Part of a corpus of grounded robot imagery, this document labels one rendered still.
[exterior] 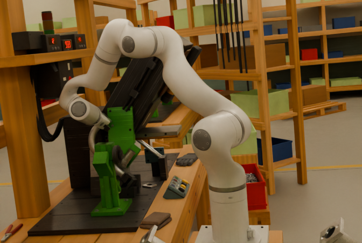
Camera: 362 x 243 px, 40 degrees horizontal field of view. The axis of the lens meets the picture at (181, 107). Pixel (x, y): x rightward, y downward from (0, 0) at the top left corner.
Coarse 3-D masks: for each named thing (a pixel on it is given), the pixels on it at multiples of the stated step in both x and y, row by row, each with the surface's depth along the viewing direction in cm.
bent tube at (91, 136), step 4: (92, 128) 215; (96, 128) 214; (92, 132) 214; (96, 132) 215; (88, 136) 215; (92, 136) 214; (88, 140) 215; (92, 140) 214; (88, 144) 215; (92, 144) 214; (92, 148) 214; (92, 152) 214; (116, 168) 210; (120, 168) 211; (116, 172) 210; (120, 172) 210; (124, 172) 212; (120, 176) 210
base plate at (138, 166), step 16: (144, 160) 272; (144, 176) 239; (80, 192) 223; (144, 192) 213; (64, 208) 203; (80, 208) 201; (128, 208) 195; (144, 208) 193; (48, 224) 186; (64, 224) 184; (80, 224) 182; (96, 224) 181; (112, 224) 179; (128, 224) 178
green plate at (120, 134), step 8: (112, 112) 217; (120, 112) 217; (128, 112) 216; (112, 120) 217; (120, 120) 216; (128, 120) 216; (112, 128) 217; (120, 128) 216; (128, 128) 215; (112, 136) 216; (120, 136) 216; (128, 136) 215; (120, 144) 215; (128, 144) 215
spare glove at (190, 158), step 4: (184, 156) 261; (188, 156) 260; (192, 156) 259; (196, 156) 260; (176, 160) 260; (180, 160) 255; (184, 160) 254; (188, 160) 254; (192, 160) 253; (196, 160) 259; (176, 164) 253; (180, 164) 250; (184, 164) 249; (188, 164) 249
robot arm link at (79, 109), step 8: (72, 104) 185; (80, 104) 184; (88, 104) 184; (72, 112) 184; (80, 112) 184; (88, 112) 184; (96, 112) 193; (80, 120) 185; (88, 120) 189; (96, 120) 196
